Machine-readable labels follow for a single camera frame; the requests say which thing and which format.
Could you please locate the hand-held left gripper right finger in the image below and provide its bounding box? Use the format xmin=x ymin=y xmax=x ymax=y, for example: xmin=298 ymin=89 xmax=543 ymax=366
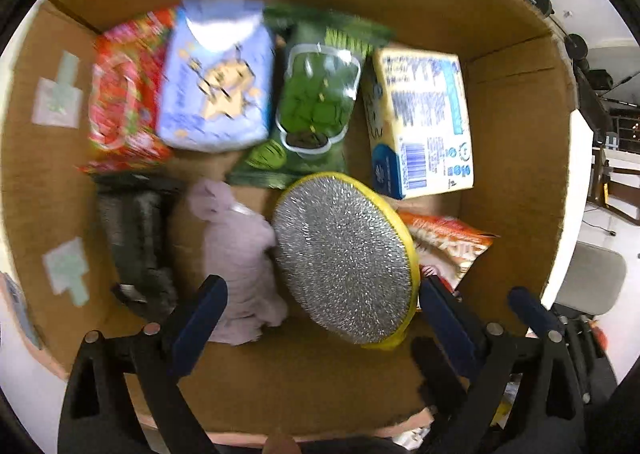
xmin=419 ymin=275 xmax=587 ymax=454

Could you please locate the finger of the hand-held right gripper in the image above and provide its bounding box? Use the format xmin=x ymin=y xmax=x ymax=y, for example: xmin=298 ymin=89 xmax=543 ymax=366
xmin=508 ymin=286 xmax=562 ymax=336

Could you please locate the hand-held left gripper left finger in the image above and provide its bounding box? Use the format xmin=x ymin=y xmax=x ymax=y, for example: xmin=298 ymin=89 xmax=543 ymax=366
xmin=57 ymin=274 xmax=229 ymax=454

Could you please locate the orange snack packet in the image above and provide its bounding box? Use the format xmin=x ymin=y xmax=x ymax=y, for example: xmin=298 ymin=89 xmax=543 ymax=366
xmin=397 ymin=211 xmax=501 ymax=296

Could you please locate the pink cloth toy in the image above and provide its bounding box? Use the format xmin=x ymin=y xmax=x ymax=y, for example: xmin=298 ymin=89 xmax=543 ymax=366
xmin=184 ymin=177 xmax=291 ymax=347

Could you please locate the black foil packet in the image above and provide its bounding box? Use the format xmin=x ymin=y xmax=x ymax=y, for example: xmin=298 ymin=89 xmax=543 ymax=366
xmin=94 ymin=171 xmax=187 ymax=323

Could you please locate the silver and yellow scouring pad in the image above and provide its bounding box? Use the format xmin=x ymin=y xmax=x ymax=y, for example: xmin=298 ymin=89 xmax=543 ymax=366
xmin=271 ymin=172 xmax=422 ymax=351

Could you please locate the cardboard box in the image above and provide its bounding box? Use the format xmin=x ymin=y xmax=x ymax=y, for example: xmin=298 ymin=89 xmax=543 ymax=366
xmin=0 ymin=0 xmax=577 ymax=441

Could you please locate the white and blue carton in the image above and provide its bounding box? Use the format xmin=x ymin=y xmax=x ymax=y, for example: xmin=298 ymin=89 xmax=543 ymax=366
xmin=362 ymin=46 xmax=476 ymax=201

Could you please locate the light blue tissue pack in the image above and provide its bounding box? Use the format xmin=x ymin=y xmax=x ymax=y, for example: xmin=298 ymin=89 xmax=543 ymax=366
xmin=155 ymin=0 xmax=277 ymax=153

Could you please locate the green wet wipes pack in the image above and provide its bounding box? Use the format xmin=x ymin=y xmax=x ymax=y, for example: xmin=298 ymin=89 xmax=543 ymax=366
xmin=224 ymin=4 xmax=397 ymax=191

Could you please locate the red snack packet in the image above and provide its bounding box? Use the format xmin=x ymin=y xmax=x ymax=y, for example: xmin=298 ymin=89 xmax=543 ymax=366
xmin=77 ymin=6 xmax=182 ymax=176

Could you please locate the grey folding chair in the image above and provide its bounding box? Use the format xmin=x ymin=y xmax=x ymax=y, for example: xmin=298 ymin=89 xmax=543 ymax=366
xmin=551 ymin=241 xmax=629 ymax=321

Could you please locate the dark wooden chair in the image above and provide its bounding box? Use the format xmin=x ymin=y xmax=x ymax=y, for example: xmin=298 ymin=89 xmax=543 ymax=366
xmin=589 ymin=143 xmax=640 ymax=226

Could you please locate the striped cat print tablecloth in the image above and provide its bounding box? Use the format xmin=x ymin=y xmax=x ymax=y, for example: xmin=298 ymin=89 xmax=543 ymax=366
xmin=0 ymin=271 xmax=437 ymax=450

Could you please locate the person's dark fleece clothing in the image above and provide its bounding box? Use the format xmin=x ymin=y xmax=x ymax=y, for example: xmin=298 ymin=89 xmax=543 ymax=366
xmin=214 ymin=435 xmax=640 ymax=454

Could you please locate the short barbell with black plates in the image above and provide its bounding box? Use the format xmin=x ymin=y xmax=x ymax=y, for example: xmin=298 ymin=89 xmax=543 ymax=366
xmin=522 ymin=0 xmax=592 ymax=63

